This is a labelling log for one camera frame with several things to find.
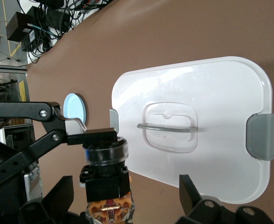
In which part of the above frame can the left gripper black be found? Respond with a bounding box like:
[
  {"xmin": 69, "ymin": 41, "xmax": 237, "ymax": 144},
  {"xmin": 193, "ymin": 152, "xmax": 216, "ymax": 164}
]
[{"xmin": 0, "ymin": 139, "xmax": 44, "ymax": 214}]

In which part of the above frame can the grey box latch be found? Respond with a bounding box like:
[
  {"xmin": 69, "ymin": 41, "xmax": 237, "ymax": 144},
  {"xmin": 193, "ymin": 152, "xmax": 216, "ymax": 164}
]
[
  {"xmin": 247, "ymin": 113, "xmax": 274, "ymax": 162},
  {"xmin": 109, "ymin": 109, "xmax": 119, "ymax": 135}
]

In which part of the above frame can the white lidded storage box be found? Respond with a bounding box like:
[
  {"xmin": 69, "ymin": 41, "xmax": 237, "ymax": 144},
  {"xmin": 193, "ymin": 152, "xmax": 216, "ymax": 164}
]
[{"xmin": 109, "ymin": 55, "xmax": 274, "ymax": 205}]

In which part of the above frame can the aluminium profile rail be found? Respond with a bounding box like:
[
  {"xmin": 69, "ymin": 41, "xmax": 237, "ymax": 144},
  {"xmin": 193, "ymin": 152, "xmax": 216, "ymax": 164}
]
[{"xmin": 0, "ymin": 64, "xmax": 28, "ymax": 76}]

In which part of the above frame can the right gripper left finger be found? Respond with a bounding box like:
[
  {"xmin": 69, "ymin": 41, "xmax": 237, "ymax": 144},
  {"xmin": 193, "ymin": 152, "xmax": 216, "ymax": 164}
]
[{"xmin": 0, "ymin": 176, "xmax": 86, "ymax": 224}]

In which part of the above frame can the tangle of black cables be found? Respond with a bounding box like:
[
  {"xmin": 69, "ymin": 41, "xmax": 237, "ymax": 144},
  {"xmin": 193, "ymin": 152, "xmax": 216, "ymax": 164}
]
[{"xmin": 22, "ymin": 0, "xmax": 116, "ymax": 65}]

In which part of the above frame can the orange and black push-button switch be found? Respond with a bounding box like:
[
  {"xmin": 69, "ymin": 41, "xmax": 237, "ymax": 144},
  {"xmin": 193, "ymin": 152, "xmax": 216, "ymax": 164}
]
[{"xmin": 79, "ymin": 136, "xmax": 136, "ymax": 224}]

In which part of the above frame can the black box power supply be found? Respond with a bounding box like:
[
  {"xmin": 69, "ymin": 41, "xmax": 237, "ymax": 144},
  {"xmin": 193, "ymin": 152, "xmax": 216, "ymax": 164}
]
[{"xmin": 6, "ymin": 11, "xmax": 39, "ymax": 52}]

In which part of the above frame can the flat black power adapter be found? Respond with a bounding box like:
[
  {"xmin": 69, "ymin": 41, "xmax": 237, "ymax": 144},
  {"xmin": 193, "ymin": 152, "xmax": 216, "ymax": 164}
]
[{"xmin": 26, "ymin": 6, "xmax": 70, "ymax": 30}]

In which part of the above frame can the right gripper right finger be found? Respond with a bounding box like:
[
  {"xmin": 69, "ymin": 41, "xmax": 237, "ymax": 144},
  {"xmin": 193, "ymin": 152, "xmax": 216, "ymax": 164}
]
[{"xmin": 174, "ymin": 174, "xmax": 274, "ymax": 224}]

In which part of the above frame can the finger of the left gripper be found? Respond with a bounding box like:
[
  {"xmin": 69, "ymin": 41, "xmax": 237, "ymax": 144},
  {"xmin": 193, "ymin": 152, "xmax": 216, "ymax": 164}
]
[{"xmin": 0, "ymin": 101, "xmax": 118, "ymax": 194}]

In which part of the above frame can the light blue round plate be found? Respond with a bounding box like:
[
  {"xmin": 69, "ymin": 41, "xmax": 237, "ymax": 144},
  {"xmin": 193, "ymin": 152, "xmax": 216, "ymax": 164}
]
[{"xmin": 62, "ymin": 92, "xmax": 88, "ymax": 124}]

